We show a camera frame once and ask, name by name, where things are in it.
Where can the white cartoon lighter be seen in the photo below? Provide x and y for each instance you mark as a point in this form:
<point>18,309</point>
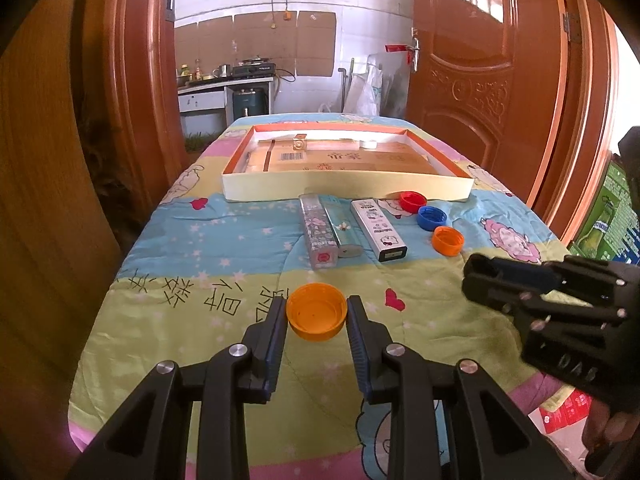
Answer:
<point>378,230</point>

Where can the small gold box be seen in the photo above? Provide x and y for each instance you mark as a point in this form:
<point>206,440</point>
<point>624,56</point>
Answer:
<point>299,143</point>

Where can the cardboard wall sheets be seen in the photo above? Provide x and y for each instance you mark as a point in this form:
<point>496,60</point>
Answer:
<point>260,40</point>

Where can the red-capped sauce bottle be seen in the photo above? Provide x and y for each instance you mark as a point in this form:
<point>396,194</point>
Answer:
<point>197,71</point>

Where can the red bottle cap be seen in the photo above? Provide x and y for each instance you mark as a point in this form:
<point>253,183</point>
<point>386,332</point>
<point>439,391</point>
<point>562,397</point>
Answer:
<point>412,202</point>

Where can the small white plastic bag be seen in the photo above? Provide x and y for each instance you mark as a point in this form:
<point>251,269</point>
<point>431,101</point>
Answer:
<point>325,108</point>

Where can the orange wooden door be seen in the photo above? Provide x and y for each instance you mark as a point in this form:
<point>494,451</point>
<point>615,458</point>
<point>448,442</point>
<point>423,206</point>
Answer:
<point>475,60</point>

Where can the small orange bottle cap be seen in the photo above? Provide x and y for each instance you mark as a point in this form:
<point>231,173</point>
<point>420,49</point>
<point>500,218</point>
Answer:
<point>447,241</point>

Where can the large white sack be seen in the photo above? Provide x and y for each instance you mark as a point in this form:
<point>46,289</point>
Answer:
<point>367,95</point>

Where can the blue bottle cap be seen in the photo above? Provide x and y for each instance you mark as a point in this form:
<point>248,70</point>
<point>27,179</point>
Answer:
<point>431,218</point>

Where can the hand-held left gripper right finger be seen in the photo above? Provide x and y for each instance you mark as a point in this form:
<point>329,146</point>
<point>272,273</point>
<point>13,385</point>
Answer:
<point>356,350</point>

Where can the large orange bottle cap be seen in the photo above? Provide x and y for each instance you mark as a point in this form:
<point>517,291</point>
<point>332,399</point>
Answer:
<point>316,328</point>

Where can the teal lighter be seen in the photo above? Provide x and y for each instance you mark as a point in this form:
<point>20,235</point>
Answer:
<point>340,225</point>

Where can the orange wooden door frame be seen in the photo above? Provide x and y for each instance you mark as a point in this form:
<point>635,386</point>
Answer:
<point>145,85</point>

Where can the grey metal pole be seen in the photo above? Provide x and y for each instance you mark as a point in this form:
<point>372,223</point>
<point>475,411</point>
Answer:
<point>343,85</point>

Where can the black gas stove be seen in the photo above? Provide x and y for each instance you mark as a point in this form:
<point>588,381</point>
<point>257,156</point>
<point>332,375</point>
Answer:
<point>255,68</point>

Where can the green plant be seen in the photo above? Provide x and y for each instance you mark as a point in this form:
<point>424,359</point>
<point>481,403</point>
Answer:
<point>198,139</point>

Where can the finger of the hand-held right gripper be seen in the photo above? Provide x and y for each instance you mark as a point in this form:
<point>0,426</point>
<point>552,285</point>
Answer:
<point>500,296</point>
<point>530,279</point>

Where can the white kitchen counter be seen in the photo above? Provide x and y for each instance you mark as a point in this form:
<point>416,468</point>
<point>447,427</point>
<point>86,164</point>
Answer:
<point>200,101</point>

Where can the orange-rimmed white box tray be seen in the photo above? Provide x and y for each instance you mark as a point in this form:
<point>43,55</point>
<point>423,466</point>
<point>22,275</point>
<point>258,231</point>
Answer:
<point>350,186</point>

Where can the printed cartoon blanket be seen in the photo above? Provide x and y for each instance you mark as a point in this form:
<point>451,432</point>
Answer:
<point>200,260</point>

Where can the white bottle cap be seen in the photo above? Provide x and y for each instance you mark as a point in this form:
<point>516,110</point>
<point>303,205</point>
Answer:
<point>369,144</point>

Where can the brown wooden panel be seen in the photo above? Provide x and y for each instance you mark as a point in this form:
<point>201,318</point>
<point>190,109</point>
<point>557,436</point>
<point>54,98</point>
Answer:
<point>45,210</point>

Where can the clear floral lighter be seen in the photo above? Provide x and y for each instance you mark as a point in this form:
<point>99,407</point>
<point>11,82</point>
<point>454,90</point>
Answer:
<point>316,232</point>

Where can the yellow oil bottle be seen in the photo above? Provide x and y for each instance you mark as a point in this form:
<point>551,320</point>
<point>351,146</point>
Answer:
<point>185,72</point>

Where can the red packet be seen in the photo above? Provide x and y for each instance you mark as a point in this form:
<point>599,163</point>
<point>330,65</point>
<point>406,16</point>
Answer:
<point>565,410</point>

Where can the red paper tag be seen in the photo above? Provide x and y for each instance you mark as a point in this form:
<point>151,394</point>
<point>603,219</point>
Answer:
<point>395,48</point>

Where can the metal door hinge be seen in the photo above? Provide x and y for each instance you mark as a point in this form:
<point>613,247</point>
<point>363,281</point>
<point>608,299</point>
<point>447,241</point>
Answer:
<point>571,26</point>

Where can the person's right hand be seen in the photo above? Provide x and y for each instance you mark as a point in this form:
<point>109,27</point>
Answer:
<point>607,427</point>

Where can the green printed carton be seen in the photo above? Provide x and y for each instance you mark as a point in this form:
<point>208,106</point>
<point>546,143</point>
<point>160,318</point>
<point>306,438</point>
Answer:
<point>615,210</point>

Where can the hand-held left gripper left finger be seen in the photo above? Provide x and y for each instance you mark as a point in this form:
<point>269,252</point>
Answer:
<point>278,350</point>

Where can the metal pot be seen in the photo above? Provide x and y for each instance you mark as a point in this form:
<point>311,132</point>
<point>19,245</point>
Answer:
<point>222,70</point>

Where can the dark green air fryer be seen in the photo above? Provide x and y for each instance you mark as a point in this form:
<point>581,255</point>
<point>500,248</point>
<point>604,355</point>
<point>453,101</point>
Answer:
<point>248,105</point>

